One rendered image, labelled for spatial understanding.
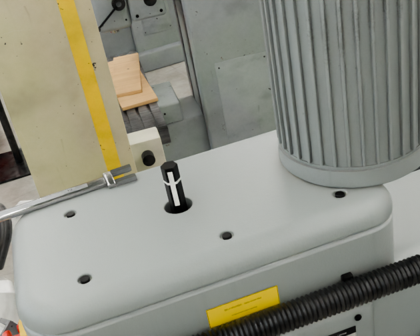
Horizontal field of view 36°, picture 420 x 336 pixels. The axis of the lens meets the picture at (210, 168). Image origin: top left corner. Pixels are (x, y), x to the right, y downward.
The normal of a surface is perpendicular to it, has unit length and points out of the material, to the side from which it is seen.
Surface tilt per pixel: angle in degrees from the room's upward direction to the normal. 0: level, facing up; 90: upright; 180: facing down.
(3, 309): 57
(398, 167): 90
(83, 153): 90
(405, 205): 0
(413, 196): 0
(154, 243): 0
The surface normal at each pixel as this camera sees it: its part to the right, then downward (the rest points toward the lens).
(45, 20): 0.29, 0.45
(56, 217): -0.17, -0.85
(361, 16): 0.06, 0.51
